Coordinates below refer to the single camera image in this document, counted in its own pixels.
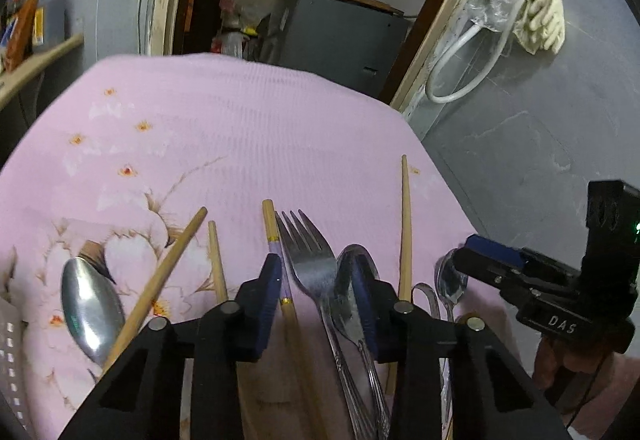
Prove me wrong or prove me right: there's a steel loop utensil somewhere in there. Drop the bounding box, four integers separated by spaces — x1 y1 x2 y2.
411 283 442 319

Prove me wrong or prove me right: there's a long wooden chopstick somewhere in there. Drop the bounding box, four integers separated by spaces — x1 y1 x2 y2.
384 154 414 396

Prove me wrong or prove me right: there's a gold spoon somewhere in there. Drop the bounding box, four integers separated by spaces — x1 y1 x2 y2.
435 250 468 439

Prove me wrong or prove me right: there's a steel teaspoon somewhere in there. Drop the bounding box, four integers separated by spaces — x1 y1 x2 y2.
331 244 390 439

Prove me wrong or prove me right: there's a short wooden chopstick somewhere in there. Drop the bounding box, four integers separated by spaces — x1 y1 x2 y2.
207 221 228 303

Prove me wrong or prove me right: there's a plain wooden chopstick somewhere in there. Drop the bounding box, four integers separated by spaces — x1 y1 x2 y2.
103 207 207 373

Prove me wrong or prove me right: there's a steel fork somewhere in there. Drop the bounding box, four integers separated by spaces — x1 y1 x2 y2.
276 210 375 439

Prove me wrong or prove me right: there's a large steel spoon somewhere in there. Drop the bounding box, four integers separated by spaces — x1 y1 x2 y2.
61 257 125 366

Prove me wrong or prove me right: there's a person's right hand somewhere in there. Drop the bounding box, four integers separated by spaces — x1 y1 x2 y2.
533 337 615 408

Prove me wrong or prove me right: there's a pink floral tablecloth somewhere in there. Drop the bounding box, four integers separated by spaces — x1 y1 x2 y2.
0 53 522 440

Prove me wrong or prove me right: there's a white perforated utensil holder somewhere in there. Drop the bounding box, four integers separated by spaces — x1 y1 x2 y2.
1 299 34 439

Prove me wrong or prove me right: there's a dark grey cabinet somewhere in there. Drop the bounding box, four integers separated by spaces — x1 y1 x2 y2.
259 0 409 98

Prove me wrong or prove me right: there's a wooden counter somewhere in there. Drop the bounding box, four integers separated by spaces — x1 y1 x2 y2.
0 33 85 111

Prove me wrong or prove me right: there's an orange sauce bottle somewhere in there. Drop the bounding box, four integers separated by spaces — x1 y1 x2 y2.
3 0 38 72

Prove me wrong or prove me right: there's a large oil jug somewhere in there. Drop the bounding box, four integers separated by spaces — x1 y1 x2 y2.
32 0 66 53

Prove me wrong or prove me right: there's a black cable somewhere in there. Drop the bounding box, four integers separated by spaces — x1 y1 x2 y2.
564 353 614 426

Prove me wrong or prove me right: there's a white hose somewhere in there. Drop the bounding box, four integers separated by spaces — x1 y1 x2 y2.
424 0 547 105

